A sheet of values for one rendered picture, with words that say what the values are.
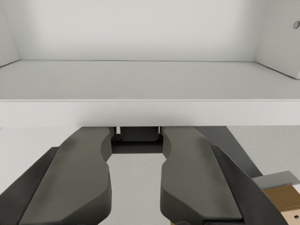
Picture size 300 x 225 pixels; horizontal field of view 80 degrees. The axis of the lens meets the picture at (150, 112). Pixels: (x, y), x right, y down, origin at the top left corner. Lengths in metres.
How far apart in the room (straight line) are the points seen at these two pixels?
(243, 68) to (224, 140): 0.51
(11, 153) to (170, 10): 0.35
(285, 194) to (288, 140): 1.19
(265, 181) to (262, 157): 1.16
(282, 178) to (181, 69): 0.42
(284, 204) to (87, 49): 0.45
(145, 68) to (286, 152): 1.63
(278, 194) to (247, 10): 0.39
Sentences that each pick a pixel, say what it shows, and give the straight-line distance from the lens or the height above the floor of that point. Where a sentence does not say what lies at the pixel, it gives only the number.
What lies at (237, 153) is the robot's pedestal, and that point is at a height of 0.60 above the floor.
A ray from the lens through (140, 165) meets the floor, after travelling 1.44.
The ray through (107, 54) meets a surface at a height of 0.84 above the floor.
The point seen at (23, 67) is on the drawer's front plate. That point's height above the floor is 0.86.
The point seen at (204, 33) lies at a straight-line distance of 0.19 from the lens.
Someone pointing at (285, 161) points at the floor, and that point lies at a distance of 1.82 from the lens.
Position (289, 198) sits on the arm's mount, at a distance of 0.49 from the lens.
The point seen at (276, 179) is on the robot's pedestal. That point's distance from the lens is 0.53.
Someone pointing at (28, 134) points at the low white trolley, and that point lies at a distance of 0.37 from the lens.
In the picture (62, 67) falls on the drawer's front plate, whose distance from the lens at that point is 0.17.
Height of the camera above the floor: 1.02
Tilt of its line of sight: 61 degrees down
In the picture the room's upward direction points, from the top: 175 degrees clockwise
